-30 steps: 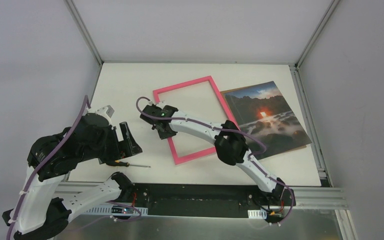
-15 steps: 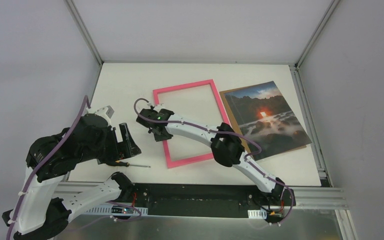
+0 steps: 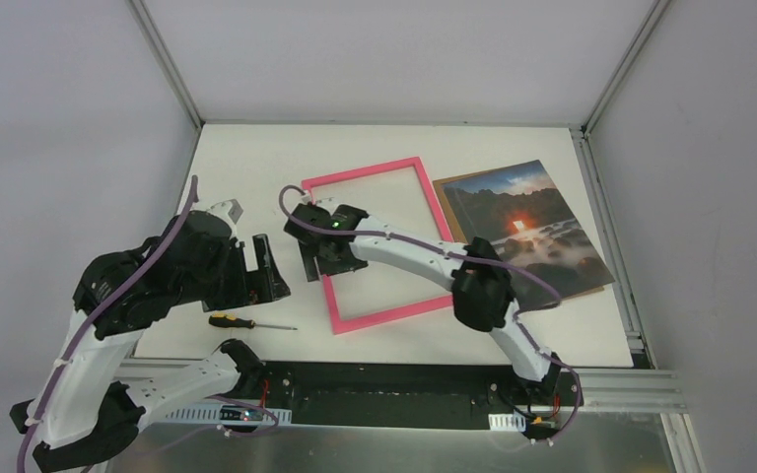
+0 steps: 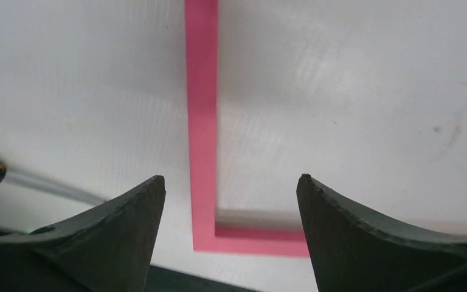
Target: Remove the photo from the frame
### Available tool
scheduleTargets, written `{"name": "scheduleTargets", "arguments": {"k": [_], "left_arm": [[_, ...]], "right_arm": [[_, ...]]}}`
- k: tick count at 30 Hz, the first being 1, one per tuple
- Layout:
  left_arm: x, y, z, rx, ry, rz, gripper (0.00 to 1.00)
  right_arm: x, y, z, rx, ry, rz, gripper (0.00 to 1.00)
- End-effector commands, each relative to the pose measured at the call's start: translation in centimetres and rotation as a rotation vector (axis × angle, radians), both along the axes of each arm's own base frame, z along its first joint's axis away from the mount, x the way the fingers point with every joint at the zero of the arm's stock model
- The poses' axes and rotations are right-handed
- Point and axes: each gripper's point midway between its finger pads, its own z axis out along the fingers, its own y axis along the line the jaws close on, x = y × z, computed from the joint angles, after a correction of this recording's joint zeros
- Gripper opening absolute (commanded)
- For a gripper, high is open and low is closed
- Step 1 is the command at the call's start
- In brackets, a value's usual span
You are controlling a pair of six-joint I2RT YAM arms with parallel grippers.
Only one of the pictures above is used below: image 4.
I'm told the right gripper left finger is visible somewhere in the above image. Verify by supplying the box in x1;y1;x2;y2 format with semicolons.
0;175;166;291

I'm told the yellow black screwdriver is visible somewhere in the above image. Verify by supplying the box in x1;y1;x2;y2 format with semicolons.
0;161;107;206

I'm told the pink picture frame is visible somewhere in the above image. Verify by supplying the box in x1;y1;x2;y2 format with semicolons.
184;1;309;257

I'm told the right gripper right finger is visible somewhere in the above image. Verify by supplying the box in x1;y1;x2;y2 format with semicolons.
296;174;467;291

